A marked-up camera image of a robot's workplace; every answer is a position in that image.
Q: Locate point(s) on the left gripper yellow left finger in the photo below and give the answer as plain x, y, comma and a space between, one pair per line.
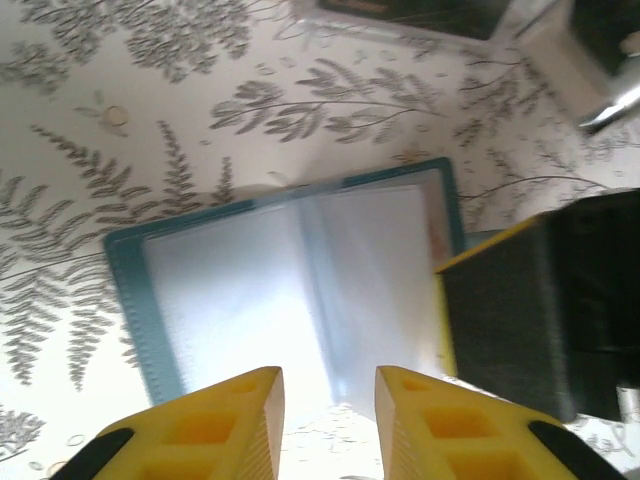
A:
210, 440

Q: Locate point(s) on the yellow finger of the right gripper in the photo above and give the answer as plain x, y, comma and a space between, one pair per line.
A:
500, 310

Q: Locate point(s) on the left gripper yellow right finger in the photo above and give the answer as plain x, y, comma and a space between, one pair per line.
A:
460, 440

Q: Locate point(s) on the teal card holder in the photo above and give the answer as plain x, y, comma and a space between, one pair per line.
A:
130, 260

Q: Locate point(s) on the dark credit card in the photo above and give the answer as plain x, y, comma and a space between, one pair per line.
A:
410, 15

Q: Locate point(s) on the floral table covering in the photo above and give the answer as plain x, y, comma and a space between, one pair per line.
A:
150, 125

